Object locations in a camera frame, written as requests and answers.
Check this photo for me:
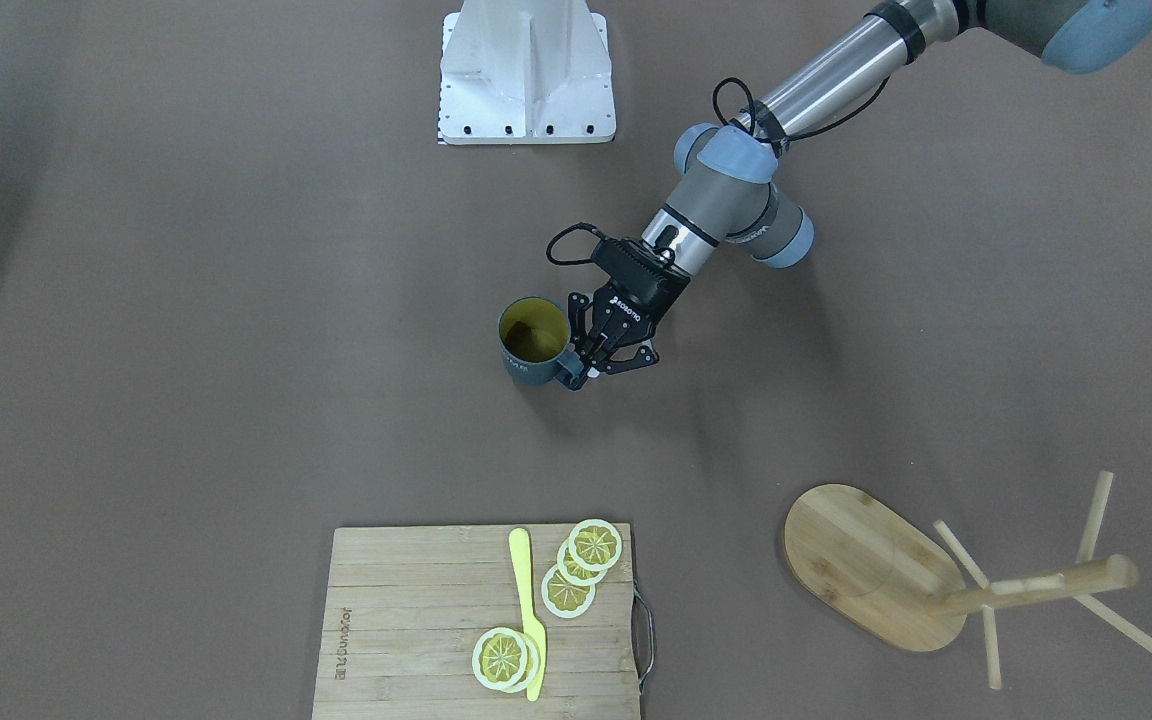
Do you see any upper lemon slice of row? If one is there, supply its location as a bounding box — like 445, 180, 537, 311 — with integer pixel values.
566, 518, 626, 573

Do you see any wooden cup storage rack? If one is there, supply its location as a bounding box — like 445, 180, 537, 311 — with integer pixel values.
783, 471, 1152, 691

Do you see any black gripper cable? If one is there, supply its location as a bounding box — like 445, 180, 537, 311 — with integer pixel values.
546, 222, 617, 267

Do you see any lemon slice beside knife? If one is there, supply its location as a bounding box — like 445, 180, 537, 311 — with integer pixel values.
471, 626, 532, 694

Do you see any middle lemon slice of row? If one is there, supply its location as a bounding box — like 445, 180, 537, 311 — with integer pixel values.
558, 539, 608, 588

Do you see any yellow plastic knife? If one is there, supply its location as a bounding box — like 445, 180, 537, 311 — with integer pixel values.
508, 526, 548, 702

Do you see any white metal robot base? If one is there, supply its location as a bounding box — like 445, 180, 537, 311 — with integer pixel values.
435, 1, 617, 146

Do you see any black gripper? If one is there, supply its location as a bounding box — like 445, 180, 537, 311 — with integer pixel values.
567, 238, 691, 381

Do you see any bamboo cutting board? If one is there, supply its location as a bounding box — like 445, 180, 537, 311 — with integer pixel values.
312, 524, 653, 719

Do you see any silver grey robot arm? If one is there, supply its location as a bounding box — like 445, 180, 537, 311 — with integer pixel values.
556, 1, 1152, 389

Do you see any blue mug yellow inside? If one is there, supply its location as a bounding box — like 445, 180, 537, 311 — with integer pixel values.
497, 296, 585, 389

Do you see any lemon slice under knife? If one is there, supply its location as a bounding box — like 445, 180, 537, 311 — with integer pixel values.
502, 632, 541, 694

